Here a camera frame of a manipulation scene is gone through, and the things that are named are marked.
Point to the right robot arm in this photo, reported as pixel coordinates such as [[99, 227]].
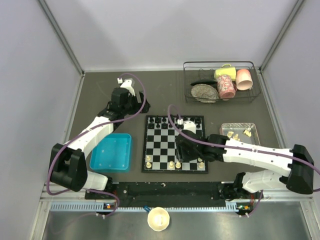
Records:
[[292, 168]]

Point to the pink patterned mug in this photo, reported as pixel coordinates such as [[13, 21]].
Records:
[[225, 87]]

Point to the black knight left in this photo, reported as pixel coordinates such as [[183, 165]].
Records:
[[157, 119]]

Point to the white rook left corner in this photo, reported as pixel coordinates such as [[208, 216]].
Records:
[[148, 165]]

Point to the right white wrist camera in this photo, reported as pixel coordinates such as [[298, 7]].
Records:
[[186, 125]]

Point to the black wire dish rack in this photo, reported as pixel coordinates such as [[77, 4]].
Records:
[[212, 82]]

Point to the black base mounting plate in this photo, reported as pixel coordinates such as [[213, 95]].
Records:
[[212, 189]]

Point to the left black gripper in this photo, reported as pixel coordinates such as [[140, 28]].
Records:
[[134, 98]]

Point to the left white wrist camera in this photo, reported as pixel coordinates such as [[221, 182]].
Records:
[[127, 84]]

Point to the light pink cup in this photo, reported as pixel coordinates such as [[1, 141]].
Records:
[[243, 80]]

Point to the pink plastic tray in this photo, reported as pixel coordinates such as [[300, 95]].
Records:
[[238, 129]]

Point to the white king piece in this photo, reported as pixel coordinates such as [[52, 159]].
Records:
[[171, 164]]

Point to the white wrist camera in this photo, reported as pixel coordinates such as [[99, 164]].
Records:
[[186, 125], [127, 84]]

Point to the white piece in tray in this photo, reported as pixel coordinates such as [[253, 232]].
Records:
[[230, 134]]

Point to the speckled ceramic plate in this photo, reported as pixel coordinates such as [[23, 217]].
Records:
[[204, 93]]

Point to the cream white bowl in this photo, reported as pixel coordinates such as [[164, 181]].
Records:
[[158, 219]]

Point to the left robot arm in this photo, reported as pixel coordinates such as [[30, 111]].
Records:
[[68, 167]]

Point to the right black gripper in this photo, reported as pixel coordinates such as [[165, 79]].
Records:
[[182, 156]]

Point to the yellow mug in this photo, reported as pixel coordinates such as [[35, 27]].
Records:
[[226, 69]]

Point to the blue plastic tray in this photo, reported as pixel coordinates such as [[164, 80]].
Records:
[[112, 154]]

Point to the white queen piece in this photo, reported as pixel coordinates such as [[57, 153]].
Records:
[[178, 165]]

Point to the grey cable duct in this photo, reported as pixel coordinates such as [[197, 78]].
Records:
[[102, 207]]

